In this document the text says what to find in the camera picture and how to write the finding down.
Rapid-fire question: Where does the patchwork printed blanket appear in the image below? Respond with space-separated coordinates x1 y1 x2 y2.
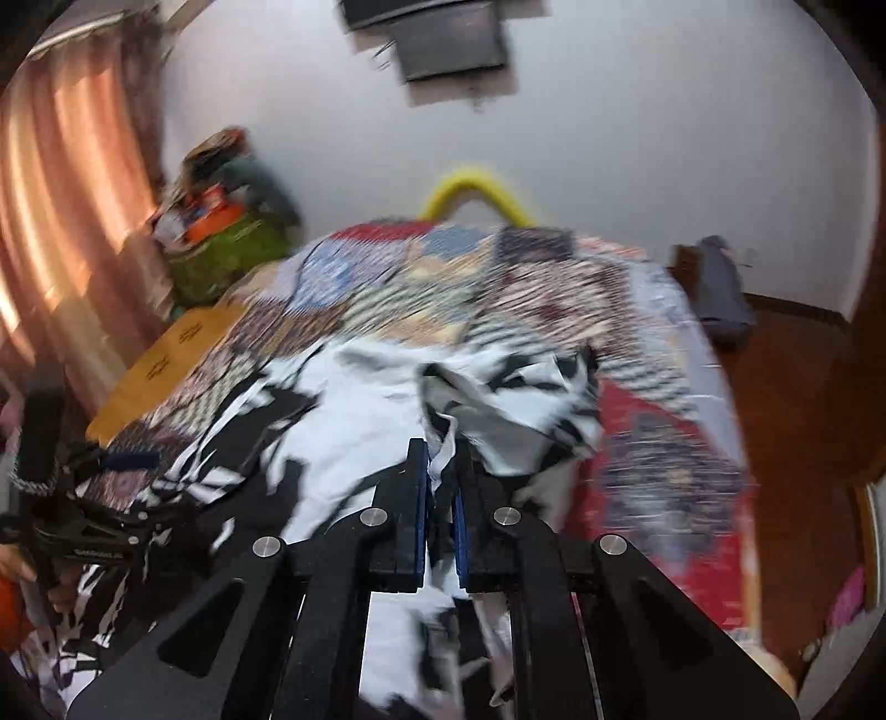
86 220 763 631

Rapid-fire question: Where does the pink brown curtain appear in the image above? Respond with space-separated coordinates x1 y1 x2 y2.
0 28 174 416

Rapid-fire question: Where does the pile of household clutter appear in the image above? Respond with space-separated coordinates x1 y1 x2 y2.
148 128 264 243

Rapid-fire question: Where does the black and white garment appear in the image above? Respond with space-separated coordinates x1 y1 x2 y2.
20 342 603 720

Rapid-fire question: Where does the green patterned storage bag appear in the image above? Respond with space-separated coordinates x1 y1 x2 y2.
169 208 292 309

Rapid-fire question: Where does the small black wall monitor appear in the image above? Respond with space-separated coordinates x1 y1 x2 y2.
391 10 509 84

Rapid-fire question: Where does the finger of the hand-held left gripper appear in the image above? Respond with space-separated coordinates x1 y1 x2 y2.
42 495 174 548
65 446 163 479

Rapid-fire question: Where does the grey blue backpack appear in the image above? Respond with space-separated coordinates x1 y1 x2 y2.
696 235 759 347

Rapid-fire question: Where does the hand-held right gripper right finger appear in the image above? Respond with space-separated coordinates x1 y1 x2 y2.
450 443 800 720

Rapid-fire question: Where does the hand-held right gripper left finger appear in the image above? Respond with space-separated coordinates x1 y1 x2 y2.
65 438 430 720

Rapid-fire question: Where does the yellow foam tube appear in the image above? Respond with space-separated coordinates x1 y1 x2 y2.
420 166 541 228

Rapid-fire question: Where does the wooden lap desk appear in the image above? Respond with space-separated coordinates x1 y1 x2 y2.
86 305 250 444

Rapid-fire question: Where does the wooden bed frame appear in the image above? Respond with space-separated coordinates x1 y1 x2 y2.
673 244 702 295

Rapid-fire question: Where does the black wall television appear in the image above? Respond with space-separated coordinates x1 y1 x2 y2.
339 0 499 32

